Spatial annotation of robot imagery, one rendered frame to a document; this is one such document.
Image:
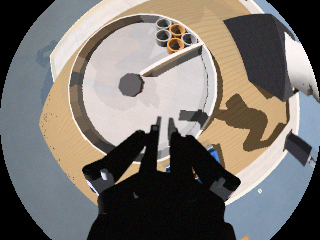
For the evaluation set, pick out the blue plastic crate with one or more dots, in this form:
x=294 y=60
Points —
x=209 y=149

